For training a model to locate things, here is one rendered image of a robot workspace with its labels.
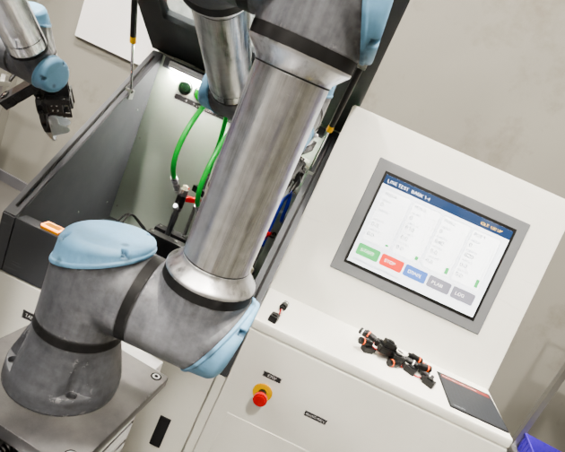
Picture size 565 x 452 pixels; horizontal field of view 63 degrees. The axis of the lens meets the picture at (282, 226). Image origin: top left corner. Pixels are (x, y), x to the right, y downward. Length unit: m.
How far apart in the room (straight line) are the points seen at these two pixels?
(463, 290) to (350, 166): 0.48
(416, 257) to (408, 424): 0.45
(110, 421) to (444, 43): 2.66
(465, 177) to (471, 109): 1.53
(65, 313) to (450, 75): 2.61
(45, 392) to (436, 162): 1.13
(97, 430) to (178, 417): 0.71
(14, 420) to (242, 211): 0.37
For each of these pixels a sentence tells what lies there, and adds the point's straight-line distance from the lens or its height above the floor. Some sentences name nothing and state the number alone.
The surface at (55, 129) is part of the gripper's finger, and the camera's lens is 1.40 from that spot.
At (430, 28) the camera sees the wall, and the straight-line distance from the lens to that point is 2.99.
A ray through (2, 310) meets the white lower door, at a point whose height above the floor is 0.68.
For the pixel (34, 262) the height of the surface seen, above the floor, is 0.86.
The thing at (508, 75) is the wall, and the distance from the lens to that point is 2.98.
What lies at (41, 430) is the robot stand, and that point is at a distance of 0.67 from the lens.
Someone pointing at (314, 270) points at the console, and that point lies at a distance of 1.36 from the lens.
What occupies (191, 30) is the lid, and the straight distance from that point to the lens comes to 1.54.
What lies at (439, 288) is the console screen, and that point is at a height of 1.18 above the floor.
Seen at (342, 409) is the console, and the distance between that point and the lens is 1.26.
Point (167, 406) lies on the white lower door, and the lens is 1.37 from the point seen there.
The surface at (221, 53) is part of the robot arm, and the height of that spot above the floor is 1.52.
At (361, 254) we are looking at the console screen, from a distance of 1.36.
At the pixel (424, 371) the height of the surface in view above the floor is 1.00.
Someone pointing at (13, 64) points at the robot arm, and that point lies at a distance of 1.13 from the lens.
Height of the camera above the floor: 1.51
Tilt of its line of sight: 15 degrees down
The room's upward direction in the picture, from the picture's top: 24 degrees clockwise
